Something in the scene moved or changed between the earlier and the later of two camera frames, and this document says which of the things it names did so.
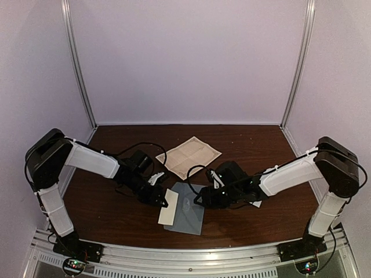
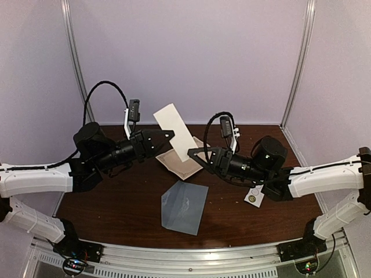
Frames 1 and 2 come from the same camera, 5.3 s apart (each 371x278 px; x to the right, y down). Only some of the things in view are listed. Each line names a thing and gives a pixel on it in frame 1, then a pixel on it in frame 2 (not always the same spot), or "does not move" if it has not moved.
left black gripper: x=151 y=198 to x=142 y=144
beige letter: x=167 y=214 to x=170 y=120
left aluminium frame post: x=66 y=10 does not move
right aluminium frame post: x=301 y=62 does not move
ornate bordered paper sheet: x=191 y=152 does not move
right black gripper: x=208 y=198 to x=221 y=157
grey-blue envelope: x=188 y=216 does not move
